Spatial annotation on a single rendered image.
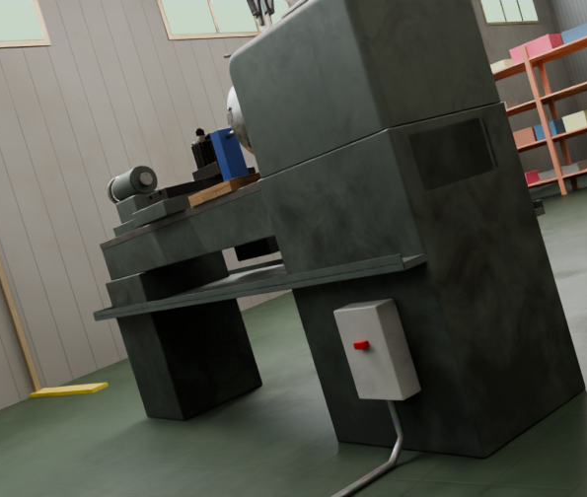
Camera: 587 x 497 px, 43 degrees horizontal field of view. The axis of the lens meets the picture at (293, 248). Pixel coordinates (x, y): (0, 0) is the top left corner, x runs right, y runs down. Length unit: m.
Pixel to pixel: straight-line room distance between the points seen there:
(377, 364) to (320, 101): 0.72
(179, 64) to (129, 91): 0.68
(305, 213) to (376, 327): 0.43
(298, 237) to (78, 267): 4.13
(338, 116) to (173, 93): 5.26
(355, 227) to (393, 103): 0.35
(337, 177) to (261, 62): 0.42
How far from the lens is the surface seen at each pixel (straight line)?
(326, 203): 2.07
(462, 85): 2.09
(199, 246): 2.81
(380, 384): 2.02
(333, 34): 1.95
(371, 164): 1.91
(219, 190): 2.58
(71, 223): 6.24
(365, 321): 1.97
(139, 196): 3.42
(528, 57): 9.88
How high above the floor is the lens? 0.72
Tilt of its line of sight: 2 degrees down
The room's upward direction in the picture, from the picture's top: 17 degrees counter-clockwise
